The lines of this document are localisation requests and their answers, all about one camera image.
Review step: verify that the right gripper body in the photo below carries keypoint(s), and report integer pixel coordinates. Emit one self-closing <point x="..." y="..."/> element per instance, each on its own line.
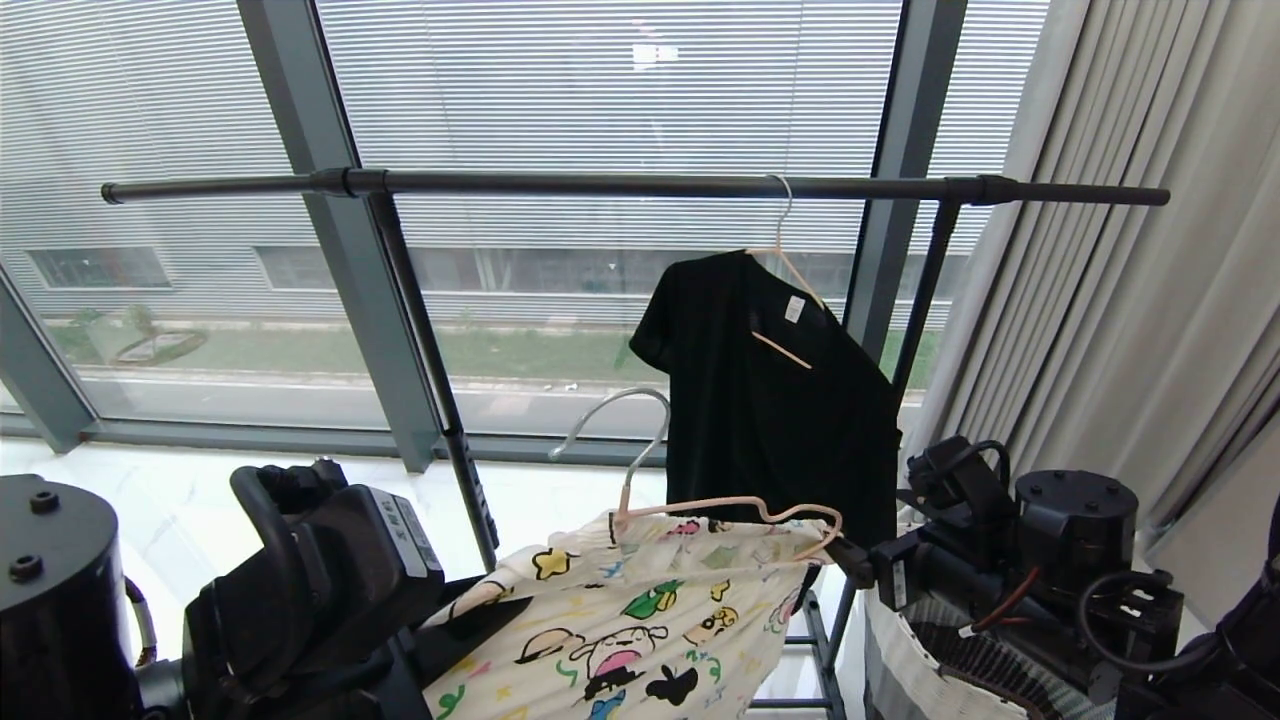
<point x="930" y="575"/>

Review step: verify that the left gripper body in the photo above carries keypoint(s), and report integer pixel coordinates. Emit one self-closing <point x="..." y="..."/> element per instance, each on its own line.
<point x="350" y="695"/>

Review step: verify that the black garment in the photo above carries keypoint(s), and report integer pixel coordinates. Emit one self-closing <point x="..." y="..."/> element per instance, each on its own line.
<point x="780" y="430"/>

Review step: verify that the pink clothes hanger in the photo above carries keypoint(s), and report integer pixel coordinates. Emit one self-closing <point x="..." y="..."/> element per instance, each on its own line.
<point x="690" y="505"/>
<point x="780" y="349"/>

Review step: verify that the cream printed garment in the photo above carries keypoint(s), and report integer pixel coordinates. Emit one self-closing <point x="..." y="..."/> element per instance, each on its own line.
<point x="620" y="620"/>

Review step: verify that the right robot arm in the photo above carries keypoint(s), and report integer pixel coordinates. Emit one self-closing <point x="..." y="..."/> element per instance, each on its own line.
<point x="1075" y="520"/>

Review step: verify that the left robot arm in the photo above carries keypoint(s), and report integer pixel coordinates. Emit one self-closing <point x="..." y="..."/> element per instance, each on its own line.
<point x="50" y="600"/>

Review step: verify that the white laundry basket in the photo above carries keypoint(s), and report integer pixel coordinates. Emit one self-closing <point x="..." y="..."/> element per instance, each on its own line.
<point x="920" y="670"/>

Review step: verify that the black clothes rack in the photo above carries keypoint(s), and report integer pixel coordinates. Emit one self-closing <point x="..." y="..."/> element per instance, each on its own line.
<point x="600" y="185"/>

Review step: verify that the beige curtain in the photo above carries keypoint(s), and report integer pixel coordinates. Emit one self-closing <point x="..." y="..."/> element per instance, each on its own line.
<point x="1100" y="250"/>

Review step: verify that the window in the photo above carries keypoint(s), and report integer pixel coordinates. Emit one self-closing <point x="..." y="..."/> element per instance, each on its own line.
<point x="600" y="100"/>

